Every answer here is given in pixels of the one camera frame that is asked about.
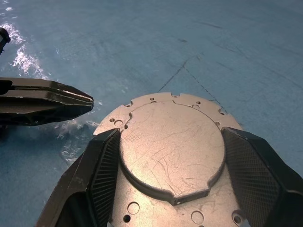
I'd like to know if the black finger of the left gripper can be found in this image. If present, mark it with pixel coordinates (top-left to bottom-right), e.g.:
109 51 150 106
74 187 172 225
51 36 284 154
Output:
0 88 95 126
0 77 94 102

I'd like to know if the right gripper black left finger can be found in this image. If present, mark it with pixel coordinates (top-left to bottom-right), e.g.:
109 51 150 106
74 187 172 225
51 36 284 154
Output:
35 128 122 227

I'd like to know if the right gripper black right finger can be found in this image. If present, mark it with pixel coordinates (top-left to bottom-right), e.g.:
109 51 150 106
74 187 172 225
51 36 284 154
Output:
221 126 303 227

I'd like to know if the round metal motor housing lid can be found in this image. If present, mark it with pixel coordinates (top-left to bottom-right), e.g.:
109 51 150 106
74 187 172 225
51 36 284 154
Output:
92 92 252 227

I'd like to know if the blue plastic table cover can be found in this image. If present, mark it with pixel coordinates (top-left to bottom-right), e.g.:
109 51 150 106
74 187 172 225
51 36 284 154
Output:
0 0 303 227

